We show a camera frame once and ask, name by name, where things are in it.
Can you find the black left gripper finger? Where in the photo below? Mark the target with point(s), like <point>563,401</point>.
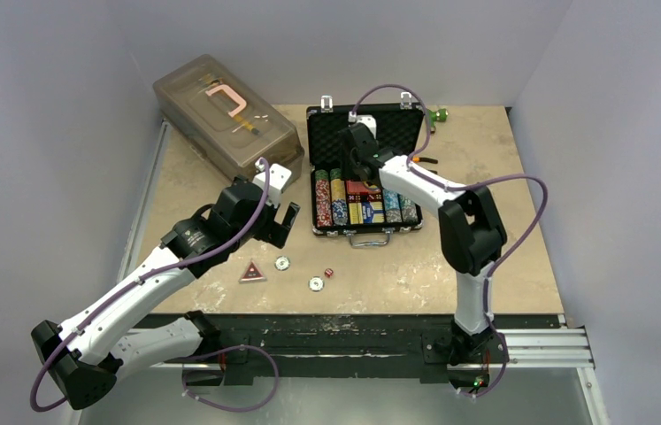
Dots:
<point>284,228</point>
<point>266,229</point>

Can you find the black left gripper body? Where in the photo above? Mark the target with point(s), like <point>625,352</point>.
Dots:
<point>272,209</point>

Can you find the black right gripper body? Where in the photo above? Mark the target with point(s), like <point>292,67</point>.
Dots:
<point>358,162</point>

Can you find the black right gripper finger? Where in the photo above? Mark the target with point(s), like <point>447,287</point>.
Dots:
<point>369,175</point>
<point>349,162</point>

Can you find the red card deck box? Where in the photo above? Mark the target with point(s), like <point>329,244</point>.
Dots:
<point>353,187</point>

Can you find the blue yellow card deck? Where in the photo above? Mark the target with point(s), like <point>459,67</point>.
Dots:
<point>366,212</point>

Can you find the red triangle all-in marker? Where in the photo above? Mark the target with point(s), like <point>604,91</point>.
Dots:
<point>252,273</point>

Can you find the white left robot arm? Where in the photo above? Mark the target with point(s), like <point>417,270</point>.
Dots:
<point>84,356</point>

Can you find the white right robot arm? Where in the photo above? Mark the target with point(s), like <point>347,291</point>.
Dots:
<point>471,231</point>

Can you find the black poker set case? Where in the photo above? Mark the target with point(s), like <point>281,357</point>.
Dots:
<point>398,127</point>

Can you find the red dice in case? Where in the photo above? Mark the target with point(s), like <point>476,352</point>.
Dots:
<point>355,198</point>

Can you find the yellow blue chip row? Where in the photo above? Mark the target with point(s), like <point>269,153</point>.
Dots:
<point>338,198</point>

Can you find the red white chip row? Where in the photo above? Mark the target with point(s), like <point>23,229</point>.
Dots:
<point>323,198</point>

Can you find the white dealer chip left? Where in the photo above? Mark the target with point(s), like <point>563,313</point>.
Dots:
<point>282,263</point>

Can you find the white dealer chip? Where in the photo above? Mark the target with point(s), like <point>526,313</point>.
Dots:
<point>316,284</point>
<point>282,263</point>

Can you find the light blue chip row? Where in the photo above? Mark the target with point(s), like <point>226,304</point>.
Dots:
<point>392,206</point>

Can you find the purple green chip row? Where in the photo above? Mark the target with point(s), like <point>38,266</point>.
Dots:
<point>408,209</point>

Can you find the white dealer chip right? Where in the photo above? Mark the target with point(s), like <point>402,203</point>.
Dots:
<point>316,284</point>

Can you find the translucent brown plastic box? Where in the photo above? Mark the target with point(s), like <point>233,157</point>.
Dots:
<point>233,145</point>

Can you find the green toy tool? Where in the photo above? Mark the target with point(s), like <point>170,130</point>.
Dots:
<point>437,116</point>

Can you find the pink c-clamp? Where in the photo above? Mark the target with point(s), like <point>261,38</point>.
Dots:
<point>240,103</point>

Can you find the orange handled pliers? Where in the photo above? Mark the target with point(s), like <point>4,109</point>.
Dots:
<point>425,160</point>

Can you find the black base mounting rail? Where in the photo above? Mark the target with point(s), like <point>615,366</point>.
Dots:
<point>387,346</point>

